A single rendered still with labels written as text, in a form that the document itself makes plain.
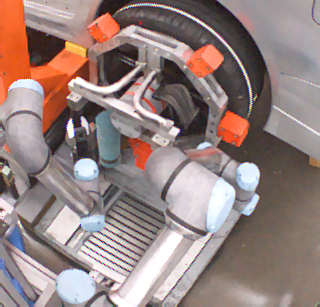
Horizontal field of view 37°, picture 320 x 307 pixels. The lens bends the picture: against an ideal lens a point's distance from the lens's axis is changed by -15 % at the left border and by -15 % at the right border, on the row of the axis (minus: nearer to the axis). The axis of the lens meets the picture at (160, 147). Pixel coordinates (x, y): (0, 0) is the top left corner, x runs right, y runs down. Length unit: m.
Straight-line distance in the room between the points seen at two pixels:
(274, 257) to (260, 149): 0.69
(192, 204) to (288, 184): 1.66
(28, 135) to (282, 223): 1.71
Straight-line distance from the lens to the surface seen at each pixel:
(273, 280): 2.53
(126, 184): 2.53
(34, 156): 1.29
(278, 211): 2.71
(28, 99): 1.33
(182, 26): 1.74
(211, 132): 1.88
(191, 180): 1.20
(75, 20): 2.21
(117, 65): 2.13
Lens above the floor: 2.29
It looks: 54 degrees down
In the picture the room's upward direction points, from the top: 3 degrees clockwise
